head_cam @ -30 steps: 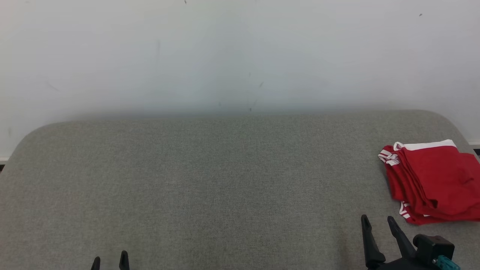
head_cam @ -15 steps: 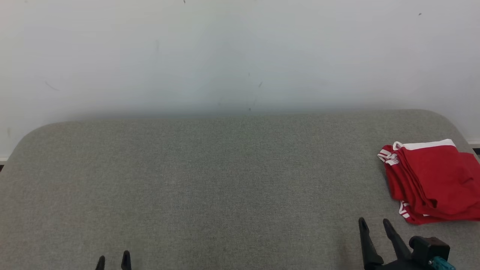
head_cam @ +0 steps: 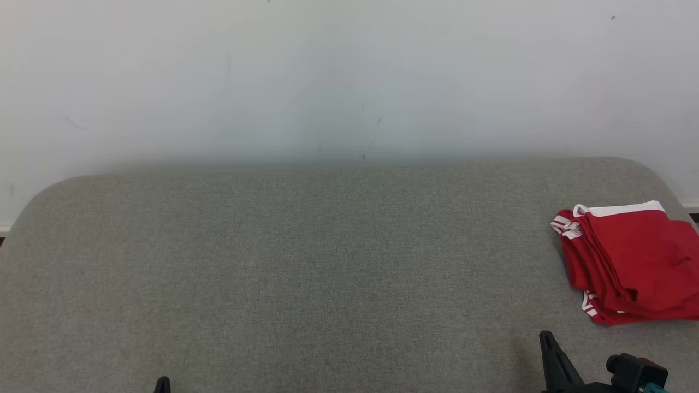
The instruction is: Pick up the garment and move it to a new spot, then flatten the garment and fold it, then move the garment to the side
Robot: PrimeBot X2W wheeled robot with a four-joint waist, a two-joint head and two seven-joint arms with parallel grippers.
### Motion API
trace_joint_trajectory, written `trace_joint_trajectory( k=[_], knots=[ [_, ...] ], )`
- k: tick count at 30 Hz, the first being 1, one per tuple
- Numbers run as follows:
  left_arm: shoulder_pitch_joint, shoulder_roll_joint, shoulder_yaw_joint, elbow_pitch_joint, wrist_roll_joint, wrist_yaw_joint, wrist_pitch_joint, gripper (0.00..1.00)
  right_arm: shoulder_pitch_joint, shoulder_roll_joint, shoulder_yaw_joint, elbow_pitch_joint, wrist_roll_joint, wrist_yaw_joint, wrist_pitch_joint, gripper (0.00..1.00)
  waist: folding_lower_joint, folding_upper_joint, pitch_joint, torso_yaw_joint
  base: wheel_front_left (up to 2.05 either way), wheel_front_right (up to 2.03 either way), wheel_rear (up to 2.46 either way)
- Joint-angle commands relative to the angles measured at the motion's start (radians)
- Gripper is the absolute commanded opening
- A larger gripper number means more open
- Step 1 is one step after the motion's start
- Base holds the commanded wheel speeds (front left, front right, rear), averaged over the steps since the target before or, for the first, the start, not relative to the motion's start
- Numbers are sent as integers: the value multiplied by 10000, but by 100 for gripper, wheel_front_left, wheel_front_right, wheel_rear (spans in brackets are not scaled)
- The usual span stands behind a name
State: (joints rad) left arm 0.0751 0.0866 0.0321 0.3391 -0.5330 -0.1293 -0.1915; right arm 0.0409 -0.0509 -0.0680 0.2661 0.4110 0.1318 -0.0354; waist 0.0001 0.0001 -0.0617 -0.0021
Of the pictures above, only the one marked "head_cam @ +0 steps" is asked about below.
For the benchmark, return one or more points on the red white Bulls shorts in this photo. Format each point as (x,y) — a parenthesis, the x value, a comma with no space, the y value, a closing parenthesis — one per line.
(644,256)

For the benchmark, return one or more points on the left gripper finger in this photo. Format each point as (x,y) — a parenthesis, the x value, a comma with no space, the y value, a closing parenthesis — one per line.
(162,386)

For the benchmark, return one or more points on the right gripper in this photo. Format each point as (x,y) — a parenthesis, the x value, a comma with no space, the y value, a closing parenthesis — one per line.
(592,389)

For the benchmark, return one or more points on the red white Bulls jersey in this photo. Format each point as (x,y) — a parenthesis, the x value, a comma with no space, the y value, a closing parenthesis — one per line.
(563,225)

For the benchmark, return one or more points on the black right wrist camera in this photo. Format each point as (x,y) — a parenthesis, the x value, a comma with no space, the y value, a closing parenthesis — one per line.
(633,374)

